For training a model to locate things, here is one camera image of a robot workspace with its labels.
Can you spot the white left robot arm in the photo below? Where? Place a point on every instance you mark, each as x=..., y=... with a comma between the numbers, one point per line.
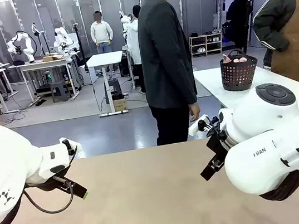
x=5, y=167

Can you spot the small cardboard box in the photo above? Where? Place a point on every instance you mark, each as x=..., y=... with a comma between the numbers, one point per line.
x=120, y=105

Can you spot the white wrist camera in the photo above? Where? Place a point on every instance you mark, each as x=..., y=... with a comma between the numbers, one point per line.
x=78, y=147
x=194, y=128

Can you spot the white side table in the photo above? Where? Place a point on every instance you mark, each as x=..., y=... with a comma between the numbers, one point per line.
x=213, y=85

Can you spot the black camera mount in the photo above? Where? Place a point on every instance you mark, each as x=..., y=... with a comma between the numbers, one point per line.
x=202, y=124
x=67, y=144

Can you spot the grey plastic stool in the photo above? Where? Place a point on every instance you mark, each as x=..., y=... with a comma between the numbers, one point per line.
x=60, y=87

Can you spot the black bag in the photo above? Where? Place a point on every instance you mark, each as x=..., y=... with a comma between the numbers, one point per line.
x=228, y=31

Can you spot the person in dark jacket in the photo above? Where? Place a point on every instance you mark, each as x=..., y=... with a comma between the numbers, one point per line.
x=164, y=59

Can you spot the person in white sweater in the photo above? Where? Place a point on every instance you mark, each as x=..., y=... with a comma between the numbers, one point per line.
x=101, y=31

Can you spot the person's right forearm dark sleeve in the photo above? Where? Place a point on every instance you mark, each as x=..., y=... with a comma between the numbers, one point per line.
x=189, y=83

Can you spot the flat cardboard box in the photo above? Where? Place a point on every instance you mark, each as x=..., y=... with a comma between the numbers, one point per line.
x=51, y=58

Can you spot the person in black clothes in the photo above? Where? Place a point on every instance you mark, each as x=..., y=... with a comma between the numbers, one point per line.
x=238, y=11

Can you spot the black computer case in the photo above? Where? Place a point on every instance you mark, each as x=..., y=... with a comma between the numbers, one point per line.
x=115, y=87

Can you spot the white robot workbench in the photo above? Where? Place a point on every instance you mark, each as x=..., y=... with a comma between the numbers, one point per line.
x=44, y=65

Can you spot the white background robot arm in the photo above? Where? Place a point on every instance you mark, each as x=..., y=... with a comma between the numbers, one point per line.
x=29, y=51
x=61, y=33
x=125, y=19

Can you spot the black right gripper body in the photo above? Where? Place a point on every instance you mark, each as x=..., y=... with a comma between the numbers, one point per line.
x=219, y=145

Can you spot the black tripod pole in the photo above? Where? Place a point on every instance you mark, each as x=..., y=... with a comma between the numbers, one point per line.
x=79, y=43

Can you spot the white sneakers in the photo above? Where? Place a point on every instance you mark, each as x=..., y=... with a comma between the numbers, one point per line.
x=201, y=50

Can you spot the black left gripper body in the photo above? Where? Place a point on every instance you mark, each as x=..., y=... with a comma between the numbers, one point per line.
x=64, y=185

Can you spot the camera stand with white head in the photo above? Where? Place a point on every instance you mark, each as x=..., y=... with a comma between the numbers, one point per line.
x=34, y=28

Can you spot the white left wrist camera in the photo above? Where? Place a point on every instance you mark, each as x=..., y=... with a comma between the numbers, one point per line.
x=78, y=147

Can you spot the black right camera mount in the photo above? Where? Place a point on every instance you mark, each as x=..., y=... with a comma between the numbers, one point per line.
x=202, y=124

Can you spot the white standing desk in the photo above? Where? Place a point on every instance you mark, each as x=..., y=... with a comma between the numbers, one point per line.
x=103, y=59

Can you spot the black perforated laundry basket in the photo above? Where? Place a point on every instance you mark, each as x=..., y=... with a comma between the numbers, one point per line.
x=237, y=79

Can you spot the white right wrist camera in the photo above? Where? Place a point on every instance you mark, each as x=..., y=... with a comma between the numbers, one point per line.
x=194, y=128

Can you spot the wooden shoe rack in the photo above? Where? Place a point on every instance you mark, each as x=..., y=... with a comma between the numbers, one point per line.
x=203, y=36

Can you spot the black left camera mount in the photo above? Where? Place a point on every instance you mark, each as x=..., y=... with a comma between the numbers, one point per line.
x=67, y=144

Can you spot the person's right hand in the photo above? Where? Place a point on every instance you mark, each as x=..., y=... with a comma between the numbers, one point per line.
x=195, y=112

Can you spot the person in white hoodie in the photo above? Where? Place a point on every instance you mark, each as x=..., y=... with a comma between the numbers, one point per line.
x=134, y=43

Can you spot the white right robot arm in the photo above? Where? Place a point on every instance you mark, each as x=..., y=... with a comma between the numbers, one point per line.
x=271, y=155

